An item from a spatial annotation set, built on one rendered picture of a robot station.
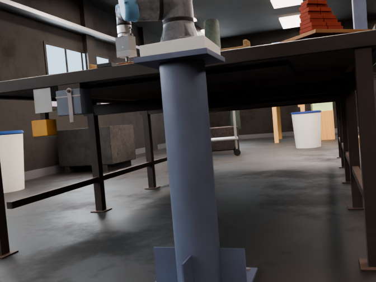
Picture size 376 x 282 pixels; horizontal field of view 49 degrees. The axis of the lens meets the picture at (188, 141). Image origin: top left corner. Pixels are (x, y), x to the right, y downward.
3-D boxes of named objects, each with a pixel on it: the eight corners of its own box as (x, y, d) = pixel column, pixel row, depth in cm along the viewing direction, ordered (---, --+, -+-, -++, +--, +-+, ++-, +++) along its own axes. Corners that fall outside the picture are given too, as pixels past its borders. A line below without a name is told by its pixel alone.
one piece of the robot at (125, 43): (138, 30, 219) (141, 61, 220) (125, 33, 223) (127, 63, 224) (127, 27, 210) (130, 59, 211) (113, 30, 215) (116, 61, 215)
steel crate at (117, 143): (85, 167, 718) (81, 128, 715) (138, 164, 686) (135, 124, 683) (57, 173, 642) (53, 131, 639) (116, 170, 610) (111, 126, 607)
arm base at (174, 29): (189, 40, 143) (186, 12, 143) (152, 48, 150) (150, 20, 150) (207, 47, 157) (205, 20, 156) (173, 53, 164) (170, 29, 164)
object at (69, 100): (81, 121, 193) (78, 82, 192) (56, 123, 198) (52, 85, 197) (94, 120, 204) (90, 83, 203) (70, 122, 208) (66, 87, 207)
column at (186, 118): (240, 313, 134) (219, 42, 130) (134, 306, 145) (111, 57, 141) (257, 270, 170) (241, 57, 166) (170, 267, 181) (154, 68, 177)
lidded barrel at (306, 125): (323, 147, 715) (320, 109, 712) (291, 149, 732) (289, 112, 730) (324, 145, 765) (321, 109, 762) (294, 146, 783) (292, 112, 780)
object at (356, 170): (389, 258, 170) (376, 50, 166) (358, 258, 174) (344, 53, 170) (346, 156, 549) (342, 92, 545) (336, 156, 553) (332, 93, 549)
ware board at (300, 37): (390, 32, 225) (390, 29, 225) (315, 32, 207) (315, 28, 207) (328, 50, 271) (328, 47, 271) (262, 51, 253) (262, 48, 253)
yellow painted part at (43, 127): (47, 135, 201) (42, 87, 200) (32, 137, 204) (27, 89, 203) (57, 135, 209) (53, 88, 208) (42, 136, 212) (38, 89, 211)
